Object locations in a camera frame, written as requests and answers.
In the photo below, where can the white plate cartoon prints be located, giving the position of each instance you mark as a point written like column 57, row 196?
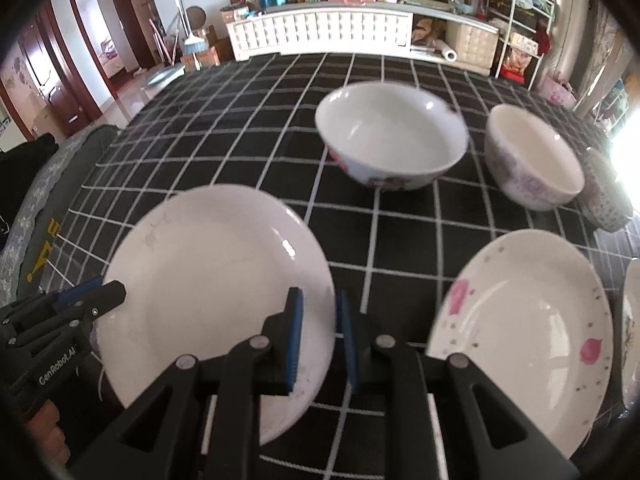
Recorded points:
column 629, row 337

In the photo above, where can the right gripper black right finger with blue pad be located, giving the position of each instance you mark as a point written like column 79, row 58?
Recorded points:
column 444, row 418

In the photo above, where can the plain white plate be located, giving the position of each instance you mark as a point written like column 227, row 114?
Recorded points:
column 202, row 272

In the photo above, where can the patterned grey rim bowl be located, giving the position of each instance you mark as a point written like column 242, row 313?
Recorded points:
column 603, row 199

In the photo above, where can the white metal shelf rack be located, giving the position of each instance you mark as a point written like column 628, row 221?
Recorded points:
column 524, row 38

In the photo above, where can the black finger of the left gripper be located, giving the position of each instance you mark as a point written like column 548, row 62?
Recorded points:
column 92, row 297

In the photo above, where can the cream tufted drawer unit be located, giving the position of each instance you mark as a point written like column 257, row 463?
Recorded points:
column 473, row 45

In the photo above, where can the white bowl pink floral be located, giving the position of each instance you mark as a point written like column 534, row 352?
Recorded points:
column 531, row 163

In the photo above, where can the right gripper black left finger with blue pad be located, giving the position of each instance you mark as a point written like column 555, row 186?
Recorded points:
column 200, row 419

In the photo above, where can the dark red wooden door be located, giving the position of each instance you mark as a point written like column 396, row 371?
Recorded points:
column 55, row 74

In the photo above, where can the white long TV cabinet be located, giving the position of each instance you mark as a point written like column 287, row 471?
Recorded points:
column 346, row 27

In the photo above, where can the paper towel roll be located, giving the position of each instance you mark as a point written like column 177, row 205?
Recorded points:
column 435, row 50

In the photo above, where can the person's left hand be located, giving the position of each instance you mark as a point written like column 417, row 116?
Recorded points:
column 43, row 428

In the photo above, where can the white bowl red emblem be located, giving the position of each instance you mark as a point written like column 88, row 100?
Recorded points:
column 391, row 136

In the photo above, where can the white plate pink flowers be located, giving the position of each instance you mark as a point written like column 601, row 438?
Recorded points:
column 532, row 314

